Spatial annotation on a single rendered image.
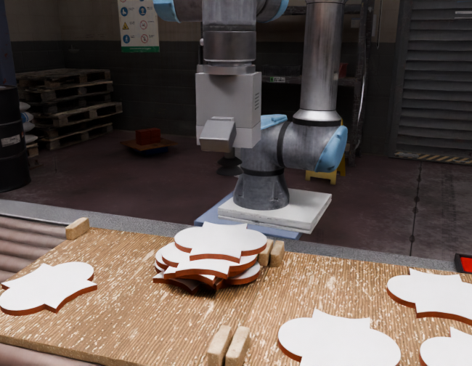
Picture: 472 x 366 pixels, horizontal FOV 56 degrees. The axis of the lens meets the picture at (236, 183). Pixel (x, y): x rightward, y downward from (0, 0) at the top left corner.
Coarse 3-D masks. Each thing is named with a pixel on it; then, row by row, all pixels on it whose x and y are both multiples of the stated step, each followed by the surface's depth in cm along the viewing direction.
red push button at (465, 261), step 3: (462, 258) 83; (465, 258) 83; (462, 261) 82; (465, 261) 82; (468, 261) 82; (471, 261) 82; (462, 264) 81; (465, 264) 81; (468, 264) 81; (471, 264) 81; (465, 267) 80; (468, 267) 80; (471, 267) 80; (465, 270) 79; (468, 270) 79; (471, 270) 79
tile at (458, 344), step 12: (456, 336) 59; (468, 336) 59; (420, 348) 56; (432, 348) 56; (444, 348) 56; (456, 348) 56; (468, 348) 56; (420, 360) 55; (432, 360) 54; (444, 360) 54; (456, 360) 54; (468, 360) 54
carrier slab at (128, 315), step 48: (96, 240) 88; (144, 240) 88; (0, 288) 72; (144, 288) 72; (240, 288) 72; (0, 336) 61; (48, 336) 60; (96, 336) 60; (144, 336) 60; (192, 336) 60
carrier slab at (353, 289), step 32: (288, 256) 82; (320, 256) 82; (288, 288) 72; (320, 288) 72; (352, 288) 72; (384, 288) 72; (256, 320) 64; (288, 320) 64; (384, 320) 64; (416, 320) 64; (448, 320) 64; (256, 352) 57; (416, 352) 57
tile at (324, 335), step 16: (304, 320) 62; (320, 320) 62; (336, 320) 62; (352, 320) 62; (368, 320) 62; (288, 336) 59; (304, 336) 59; (320, 336) 59; (336, 336) 59; (352, 336) 59; (368, 336) 59; (384, 336) 59; (288, 352) 56; (304, 352) 56; (320, 352) 56; (336, 352) 56; (352, 352) 56; (368, 352) 56; (384, 352) 56
